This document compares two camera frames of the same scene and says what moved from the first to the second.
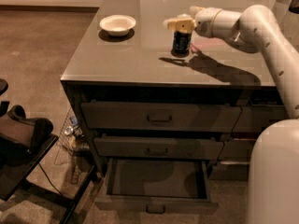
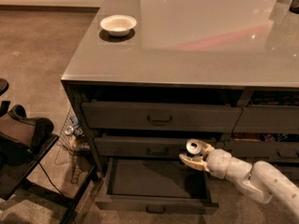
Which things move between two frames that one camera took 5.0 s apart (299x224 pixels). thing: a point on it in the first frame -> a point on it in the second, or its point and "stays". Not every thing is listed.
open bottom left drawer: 156,187 stays
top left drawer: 122,116 stays
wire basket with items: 70,141 stays
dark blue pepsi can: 181,44 -> 193,147
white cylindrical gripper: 206,21 -> 219,160
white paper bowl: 118,24 stays
